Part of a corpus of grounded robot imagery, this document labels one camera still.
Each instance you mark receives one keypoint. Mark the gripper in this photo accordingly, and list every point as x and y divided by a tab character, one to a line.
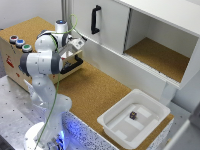
76	43

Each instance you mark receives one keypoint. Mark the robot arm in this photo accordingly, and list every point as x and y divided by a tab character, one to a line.
41	61

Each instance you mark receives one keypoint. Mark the purple block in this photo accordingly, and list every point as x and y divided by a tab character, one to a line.
133	115

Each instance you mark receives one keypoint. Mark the wooden drawer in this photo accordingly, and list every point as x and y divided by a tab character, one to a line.
66	61

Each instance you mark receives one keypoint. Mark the white sliding door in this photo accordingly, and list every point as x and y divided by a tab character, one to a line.
113	26

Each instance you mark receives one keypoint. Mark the green button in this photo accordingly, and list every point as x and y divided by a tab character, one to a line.
26	48

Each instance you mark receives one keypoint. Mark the blue button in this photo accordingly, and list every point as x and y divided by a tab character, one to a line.
20	42

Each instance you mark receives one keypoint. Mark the red button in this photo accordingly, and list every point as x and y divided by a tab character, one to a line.
13	38

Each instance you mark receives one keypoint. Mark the white cabinet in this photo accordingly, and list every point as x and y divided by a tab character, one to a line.
160	10

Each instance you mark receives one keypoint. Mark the white plastic box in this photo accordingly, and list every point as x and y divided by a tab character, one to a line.
116	128

